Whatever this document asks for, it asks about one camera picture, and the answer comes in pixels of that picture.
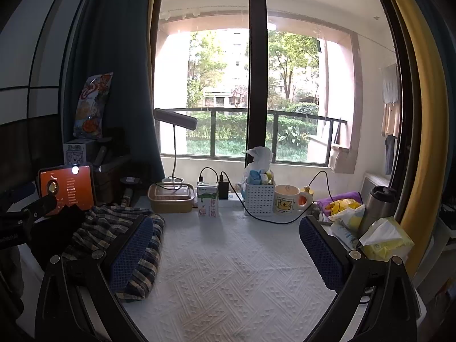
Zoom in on yellow curtain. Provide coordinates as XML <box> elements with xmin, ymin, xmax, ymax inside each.
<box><xmin>378</xmin><ymin>0</ymin><xmax>451</xmax><ymax>278</ymax></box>

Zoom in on black charging cable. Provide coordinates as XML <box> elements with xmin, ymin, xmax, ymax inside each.
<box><xmin>220</xmin><ymin>170</ymin><xmax>330</xmax><ymax>225</ymax></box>
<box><xmin>198</xmin><ymin>167</ymin><xmax>219</xmax><ymax>185</ymax></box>

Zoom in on white perforated basket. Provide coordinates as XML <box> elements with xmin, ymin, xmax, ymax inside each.
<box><xmin>244</xmin><ymin>182</ymin><xmax>276</xmax><ymax>216</ymax></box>

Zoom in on black window post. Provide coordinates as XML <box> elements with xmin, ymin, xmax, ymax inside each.
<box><xmin>247</xmin><ymin>0</ymin><xmax>269</xmax><ymax>164</ymax></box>

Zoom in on white power strip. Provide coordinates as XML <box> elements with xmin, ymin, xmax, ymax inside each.
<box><xmin>218</xmin><ymin>194</ymin><xmax>246</xmax><ymax>209</ymax></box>

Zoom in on small white printed box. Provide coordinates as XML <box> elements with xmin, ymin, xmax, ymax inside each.
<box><xmin>63</xmin><ymin>142</ymin><xmax>89</xmax><ymax>166</ymax></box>

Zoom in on steel tumbler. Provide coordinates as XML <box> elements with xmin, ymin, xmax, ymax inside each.
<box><xmin>358</xmin><ymin>185</ymin><xmax>396</xmax><ymax>237</ymax></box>

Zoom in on hanging beige garment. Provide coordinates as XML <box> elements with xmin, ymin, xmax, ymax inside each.
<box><xmin>381</xmin><ymin>101</ymin><xmax>401</xmax><ymax>138</ymax></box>

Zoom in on yellow tissue pack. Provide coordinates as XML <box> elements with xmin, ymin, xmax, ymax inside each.
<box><xmin>358</xmin><ymin>217</ymin><xmax>416</xmax><ymax>261</ymax></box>

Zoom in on dark blue curtain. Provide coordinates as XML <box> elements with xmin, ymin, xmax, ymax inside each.
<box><xmin>401</xmin><ymin>0</ymin><xmax>456</xmax><ymax>89</ymax></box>
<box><xmin>60</xmin><ymin>0</ymin><xmax>168</xmax><ymax>193</ymax></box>

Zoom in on bear print mug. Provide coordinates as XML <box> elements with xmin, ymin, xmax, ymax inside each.
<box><xmin>274</xmin><ymin>184</ymin><xmax>314</xmax><ymax>213</ymax></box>

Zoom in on colourful snack bag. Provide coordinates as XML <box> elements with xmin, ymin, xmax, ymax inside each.
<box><xmin>73</xmin><ymin>72</ymin><xmax>114</xmax><ymax>139</ymax></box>

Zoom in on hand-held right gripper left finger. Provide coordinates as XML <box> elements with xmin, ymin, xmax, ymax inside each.
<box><xmin>34</xmin><ymin>215</ymin><xmax>154</xmax><ymax>342</ymax></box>

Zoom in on hanging dark garment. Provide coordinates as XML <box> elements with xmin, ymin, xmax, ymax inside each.
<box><xmin>385</xmin><ymin>135</ymin><xmax>397</xmax><ymax>175</ymax></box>

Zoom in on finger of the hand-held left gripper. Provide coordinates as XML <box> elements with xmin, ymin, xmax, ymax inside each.
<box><xmin>0</xmin><ymin>183</ymin><xmax>37</xmax><ymax>205</ymax></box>
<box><xmin>21</xmin><ymin>194</ymin><xmax>58</xmax><ymax>219</ymax></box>

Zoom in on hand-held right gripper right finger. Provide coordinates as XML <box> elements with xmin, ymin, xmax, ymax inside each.
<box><xmin>298</xmin><ymin>215</ymin><xmax>419</xmax><ymax>342</ymax></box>

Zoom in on yellow packet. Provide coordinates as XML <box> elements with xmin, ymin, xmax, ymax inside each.
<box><xmin>328</xmin><ymin>199</ymin><xmax>362</xmax><ymax>216</ymax></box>

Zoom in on balcony railing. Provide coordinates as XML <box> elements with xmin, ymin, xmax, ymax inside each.
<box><xmin>155</xmin><ymin>107</ymin><xmax>348</xmax><ymax>164</ymax></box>

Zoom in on plaid pants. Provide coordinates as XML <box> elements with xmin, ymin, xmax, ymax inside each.
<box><xmin>62</xmin><ymin>205</ymin><xmax>166</xmax><ymax>303</ymax></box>

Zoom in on hanging white garment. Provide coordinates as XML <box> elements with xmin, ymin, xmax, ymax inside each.
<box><xmin>382</xmin><ymin>64</ymin><xmax>400</xmax><ymax>104</ymax></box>

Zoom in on brown food container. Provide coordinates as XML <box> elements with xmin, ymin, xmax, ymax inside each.
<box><xmin>148</xmin><ymin>182</ymin><xmax>196</xmax><ymax>213</ymax></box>

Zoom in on white crumpled plastic bag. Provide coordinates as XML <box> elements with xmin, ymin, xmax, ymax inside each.
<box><xmin>242</xmin><ymin>146</ymin><xmax>273</xmax><ymax>175</ymax></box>

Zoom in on white green milk carton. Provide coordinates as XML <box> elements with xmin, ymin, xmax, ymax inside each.
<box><xmin>197</xmin><ymin>182</ymin><xmax>219</xmax><ymax>218</ymax></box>

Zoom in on black handheld device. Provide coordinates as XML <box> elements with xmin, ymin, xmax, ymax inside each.
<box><xmin>120</xmin><ymin>176</ymin><xmax>142</xmax><ymax>207</ymax></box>

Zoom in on white side cabinet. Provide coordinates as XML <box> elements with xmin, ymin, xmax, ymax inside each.
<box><xmin>415</xmin><ymin>217</ymin><xmax>456</xmax><ymax>303</ymax></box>

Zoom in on tablet with orange screen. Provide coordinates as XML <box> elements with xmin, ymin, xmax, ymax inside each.
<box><xmin>37</xmin><ymin>164</ymin><xmax>97</xmax><ymax>218</ymax></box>

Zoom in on desk lamp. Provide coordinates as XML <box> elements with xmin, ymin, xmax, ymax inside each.
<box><xmin>153</xmin><ymin>108</ymin><xmax>198</xmax><ymax>186</ymax></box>

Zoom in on white wipes pack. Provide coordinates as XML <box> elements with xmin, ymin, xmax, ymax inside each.
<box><xmin>329</xmin><ymin>205</ymin><xmax>367</xmax><ymax>250</ymax></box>

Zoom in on purple cloth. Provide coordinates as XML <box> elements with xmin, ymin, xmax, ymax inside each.
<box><xmin>316</xmin><ymin>192</ymin><xmax>362</xmax><ymax>211</ymax></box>

